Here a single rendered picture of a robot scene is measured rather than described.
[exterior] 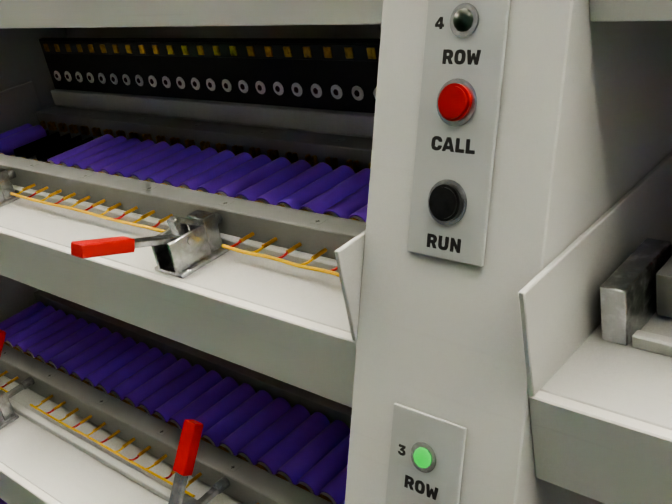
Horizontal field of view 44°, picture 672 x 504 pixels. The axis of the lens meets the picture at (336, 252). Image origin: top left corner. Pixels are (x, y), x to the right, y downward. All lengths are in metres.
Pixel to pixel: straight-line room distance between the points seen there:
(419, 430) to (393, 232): 0.09
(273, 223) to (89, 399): 0.29
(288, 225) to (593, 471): 0.23
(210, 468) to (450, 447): 0.27
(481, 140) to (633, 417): 0.13
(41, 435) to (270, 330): 0.35
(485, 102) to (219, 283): 0.21
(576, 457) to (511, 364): 0.05
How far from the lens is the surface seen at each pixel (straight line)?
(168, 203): 0.59
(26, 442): 0.77
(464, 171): 0.37
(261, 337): 0.47
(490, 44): 0.36
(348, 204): 0.52
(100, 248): 0.49
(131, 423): 0.69
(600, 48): 0.37
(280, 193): 0.56
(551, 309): 0.36
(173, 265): 0.52
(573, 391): 0.37
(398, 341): 0.40
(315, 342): 0.44
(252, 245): 0.52
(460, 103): 0.36
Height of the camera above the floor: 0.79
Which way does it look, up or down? 10 degrees down
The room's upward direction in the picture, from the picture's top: 4 degrees clockwise
